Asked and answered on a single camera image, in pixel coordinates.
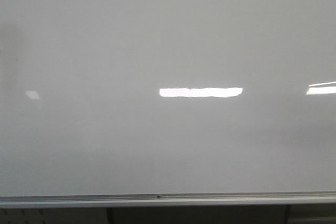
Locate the grey perforated panel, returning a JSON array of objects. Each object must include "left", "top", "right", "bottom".
[{"left": 1, "top": 208, "right": 109, "bottom": 224}]

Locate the white whiteboard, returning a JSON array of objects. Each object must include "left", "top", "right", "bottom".
[{"left": 1, "top": 0, "right": 335, "bottom": 196}]

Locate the aluminium whiteboard tray rail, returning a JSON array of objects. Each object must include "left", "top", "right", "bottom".
[{"left": 1, "top": 191, "right": 335, "bottom": 209}]

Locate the dark cabinet under whiteboard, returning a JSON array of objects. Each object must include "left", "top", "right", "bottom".
[{"left": 106, "top": 205, "right": 291, "bottom": 223}]

